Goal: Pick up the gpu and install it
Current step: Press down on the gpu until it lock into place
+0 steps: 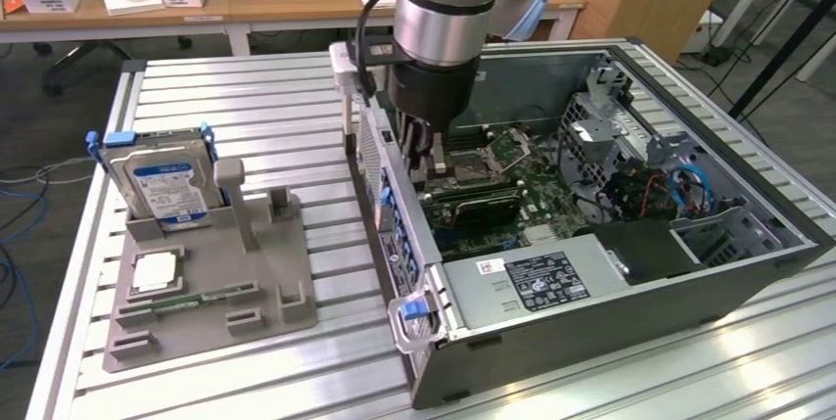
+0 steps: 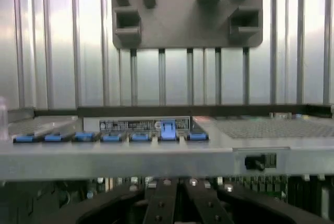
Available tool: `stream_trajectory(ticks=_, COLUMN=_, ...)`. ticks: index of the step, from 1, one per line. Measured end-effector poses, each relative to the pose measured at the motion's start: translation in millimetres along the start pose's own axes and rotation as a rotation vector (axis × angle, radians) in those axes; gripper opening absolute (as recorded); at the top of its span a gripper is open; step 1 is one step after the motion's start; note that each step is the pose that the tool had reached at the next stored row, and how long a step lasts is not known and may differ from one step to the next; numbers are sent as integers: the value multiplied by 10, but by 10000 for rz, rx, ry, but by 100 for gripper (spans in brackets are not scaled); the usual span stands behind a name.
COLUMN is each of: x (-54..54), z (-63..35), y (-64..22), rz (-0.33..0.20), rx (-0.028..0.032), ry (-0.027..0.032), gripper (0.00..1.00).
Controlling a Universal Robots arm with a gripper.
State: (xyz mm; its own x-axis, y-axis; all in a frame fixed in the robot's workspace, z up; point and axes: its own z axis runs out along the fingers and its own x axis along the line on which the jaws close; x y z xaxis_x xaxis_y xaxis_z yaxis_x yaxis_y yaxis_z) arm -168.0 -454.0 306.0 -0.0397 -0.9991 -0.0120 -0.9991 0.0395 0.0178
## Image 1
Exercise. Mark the blue case latch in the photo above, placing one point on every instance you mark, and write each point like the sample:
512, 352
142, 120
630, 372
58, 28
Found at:
412, 311

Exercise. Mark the small silver chipset heatsink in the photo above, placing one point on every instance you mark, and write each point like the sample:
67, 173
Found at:
539, 235

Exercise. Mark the grey power supply unit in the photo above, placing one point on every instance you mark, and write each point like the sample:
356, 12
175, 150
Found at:
496, 288

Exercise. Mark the grey parts rack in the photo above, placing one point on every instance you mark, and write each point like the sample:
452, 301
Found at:
210, 293

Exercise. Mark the black slanted pole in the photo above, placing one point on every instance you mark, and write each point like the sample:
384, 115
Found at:
784, 48

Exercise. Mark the black plastic shroud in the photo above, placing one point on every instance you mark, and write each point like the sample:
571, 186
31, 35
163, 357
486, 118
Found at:
647, 253

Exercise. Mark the green motherboard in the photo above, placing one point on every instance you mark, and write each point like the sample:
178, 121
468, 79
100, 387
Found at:
542, 195

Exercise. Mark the loose green RAM stick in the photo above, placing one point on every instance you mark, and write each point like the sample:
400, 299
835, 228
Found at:
196, 301

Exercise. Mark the metal socket cover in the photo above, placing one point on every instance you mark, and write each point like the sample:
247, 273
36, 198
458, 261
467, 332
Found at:
510, 143

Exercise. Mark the hard disk with blue caddy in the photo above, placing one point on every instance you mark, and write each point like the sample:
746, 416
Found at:
163, 185

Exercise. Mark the CPU socket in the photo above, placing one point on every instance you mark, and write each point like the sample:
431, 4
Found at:
476, 165

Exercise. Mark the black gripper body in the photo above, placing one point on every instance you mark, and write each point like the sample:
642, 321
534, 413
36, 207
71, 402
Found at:
434, 92

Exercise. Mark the silver CPU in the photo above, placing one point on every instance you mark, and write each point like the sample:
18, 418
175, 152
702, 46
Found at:
155, 274

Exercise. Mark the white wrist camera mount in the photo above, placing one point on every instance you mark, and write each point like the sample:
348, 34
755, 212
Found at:
346, 67

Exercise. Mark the black office chair base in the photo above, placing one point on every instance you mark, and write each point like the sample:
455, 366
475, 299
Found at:
82, 61

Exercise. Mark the black graphics card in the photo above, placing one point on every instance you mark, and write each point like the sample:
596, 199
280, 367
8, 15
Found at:
487, 207

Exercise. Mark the open dark PC case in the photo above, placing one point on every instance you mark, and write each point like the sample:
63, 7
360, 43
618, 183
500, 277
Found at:
588, 341

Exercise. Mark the grey metal disk bay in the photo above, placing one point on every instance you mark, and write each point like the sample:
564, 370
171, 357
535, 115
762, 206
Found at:
738, 234

